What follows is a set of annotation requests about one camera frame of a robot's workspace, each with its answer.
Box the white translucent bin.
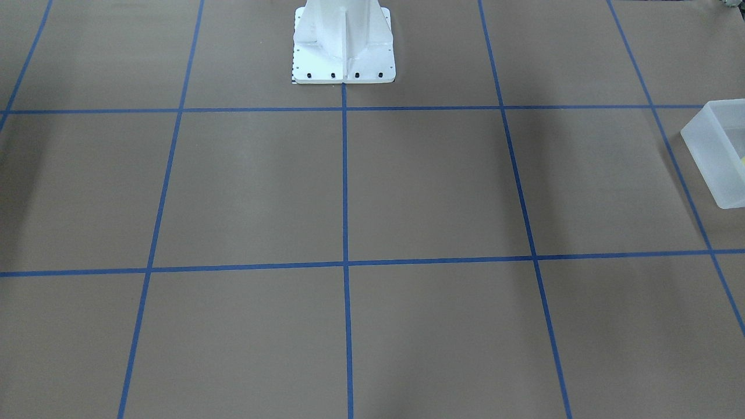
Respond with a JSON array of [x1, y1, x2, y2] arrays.
[[681, 98, 744, 209]]

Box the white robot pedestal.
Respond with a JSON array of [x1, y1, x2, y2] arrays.
[[291, 1, 396, 84]]

